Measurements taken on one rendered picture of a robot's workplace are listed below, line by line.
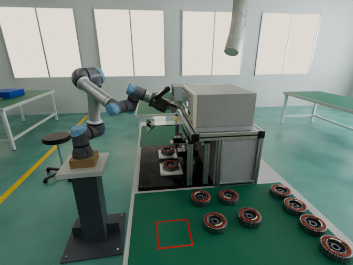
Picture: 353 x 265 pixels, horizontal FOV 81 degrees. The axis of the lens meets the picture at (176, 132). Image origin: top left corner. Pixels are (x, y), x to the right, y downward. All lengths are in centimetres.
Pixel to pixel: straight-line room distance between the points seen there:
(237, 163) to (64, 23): 571
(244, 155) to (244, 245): 52
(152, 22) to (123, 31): 79
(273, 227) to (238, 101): 70
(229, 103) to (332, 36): 692
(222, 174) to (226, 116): 36
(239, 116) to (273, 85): 583
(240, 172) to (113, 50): 520
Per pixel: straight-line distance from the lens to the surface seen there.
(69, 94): 648
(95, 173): 162
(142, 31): 602
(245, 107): 134
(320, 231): 123
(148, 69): 600
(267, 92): 706
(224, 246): 105
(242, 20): 267
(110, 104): 125
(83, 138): 164
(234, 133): 123
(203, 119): 126
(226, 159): 130
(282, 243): 114
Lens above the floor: 153
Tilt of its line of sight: 20 degrees down
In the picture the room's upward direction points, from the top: straight up
